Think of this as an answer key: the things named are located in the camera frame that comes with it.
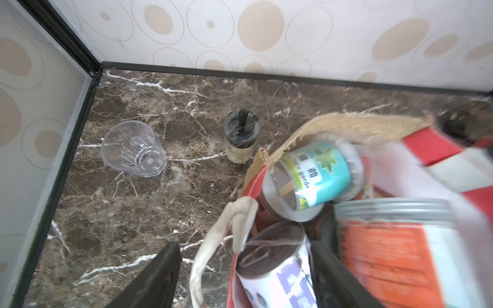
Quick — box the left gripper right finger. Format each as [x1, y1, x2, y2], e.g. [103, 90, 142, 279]
[309, 241, 384, 308]

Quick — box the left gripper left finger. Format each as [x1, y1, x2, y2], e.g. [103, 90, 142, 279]
[107, 242, 182, 308]

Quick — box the orange label seed jar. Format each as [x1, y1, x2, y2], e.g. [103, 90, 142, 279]
[334, 198, 487, 307]

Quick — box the teal label seed jar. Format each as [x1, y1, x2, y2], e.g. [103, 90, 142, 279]
[259, 138, 365, 223]

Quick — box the burlap canvas bag red lining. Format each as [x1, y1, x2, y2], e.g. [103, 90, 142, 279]
[189, 113, 492, 307]

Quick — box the white purple label can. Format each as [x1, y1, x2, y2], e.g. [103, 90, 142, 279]
[236, 222, 317, 307]

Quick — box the clear plastic cup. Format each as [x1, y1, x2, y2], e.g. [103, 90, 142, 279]
[101, 121, 168, 178]

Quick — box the glass shaker jar black lid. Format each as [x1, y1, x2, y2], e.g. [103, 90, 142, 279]
[223, 108, 261, 164]

